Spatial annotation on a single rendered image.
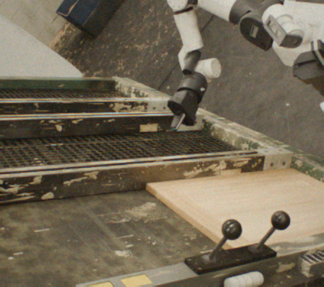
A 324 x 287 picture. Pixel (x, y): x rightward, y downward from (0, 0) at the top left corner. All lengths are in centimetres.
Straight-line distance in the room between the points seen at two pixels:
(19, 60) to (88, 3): 103
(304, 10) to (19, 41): 397
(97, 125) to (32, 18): 473
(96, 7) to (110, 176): 437
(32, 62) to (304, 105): 296
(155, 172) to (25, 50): 383
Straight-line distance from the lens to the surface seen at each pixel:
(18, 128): 179
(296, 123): 309
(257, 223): 128
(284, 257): 111
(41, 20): 658
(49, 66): 523
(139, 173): 140
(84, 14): 560
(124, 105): 222
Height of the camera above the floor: 222
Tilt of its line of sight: 35 degrees down
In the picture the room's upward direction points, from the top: 54 degrees counter-clockwise
